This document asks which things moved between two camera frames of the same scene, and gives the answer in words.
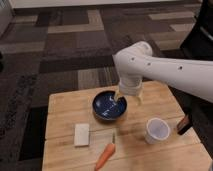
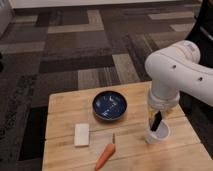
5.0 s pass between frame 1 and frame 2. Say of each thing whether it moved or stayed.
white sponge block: stayed
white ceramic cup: stayed
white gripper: moved
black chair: stayed
